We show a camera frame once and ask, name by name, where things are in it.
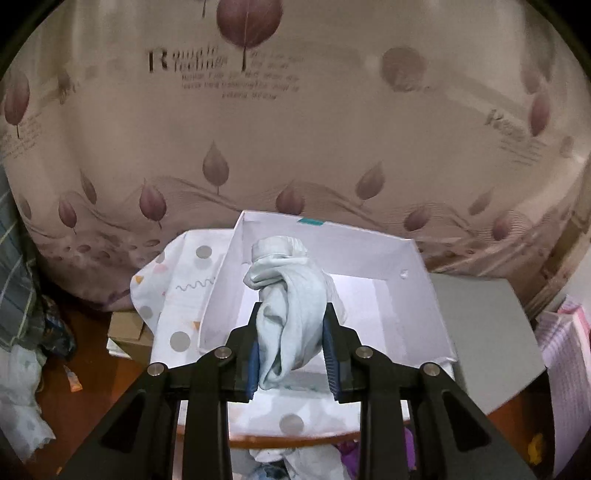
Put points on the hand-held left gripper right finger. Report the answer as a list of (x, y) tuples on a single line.
[(330, 364)]

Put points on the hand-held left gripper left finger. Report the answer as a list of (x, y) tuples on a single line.
[(252, 364)]

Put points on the light blue underwear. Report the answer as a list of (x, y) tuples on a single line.
[(291, 314)]

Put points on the white cardboard shoe box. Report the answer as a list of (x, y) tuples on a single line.
[(369, 314)]

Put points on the wooden nightstand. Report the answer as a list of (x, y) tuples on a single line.
[(295, 441)]

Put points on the purple cloth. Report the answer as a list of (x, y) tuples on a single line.
[(351, 458)]

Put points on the white polka-dot cloth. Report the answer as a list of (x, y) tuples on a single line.
[(184, 295)]

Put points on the white crumpled cloth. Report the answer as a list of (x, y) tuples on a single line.
[(314, 464)]

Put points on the brown cardboard box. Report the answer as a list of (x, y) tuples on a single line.
[(129, 330)]

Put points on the grey box lid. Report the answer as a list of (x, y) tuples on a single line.
[(485, 332)]

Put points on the small orange tube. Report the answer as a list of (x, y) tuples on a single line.
[(73, 379)]

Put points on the dark blue patterned cloth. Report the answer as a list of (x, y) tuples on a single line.
[(57, 327)]

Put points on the small yellow object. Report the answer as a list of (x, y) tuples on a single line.
[(536, 450)]

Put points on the leaf print curtain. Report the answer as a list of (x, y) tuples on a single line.
[(323, 138)]

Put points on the white grey-print cloth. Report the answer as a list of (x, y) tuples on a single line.
[(23, 406)]

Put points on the pink striped cloth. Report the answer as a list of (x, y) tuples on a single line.
[(568, 360)]

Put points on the grey plaid cloth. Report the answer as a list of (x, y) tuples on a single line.
[(18, 286)]

